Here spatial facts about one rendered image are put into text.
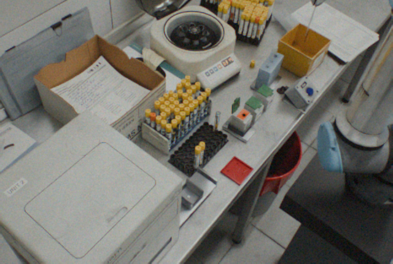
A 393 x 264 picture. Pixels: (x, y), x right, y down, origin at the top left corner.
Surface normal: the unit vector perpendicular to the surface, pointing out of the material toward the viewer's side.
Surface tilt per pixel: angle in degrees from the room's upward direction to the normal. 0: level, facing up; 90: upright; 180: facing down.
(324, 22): 0
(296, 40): 90
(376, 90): 85
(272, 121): 0
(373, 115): 85
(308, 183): 4
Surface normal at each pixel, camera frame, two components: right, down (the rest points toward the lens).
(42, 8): 0.78, 0.52
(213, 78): 0.35, -0.30
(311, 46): -0.66, 0.56
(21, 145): 0.06, -0.61
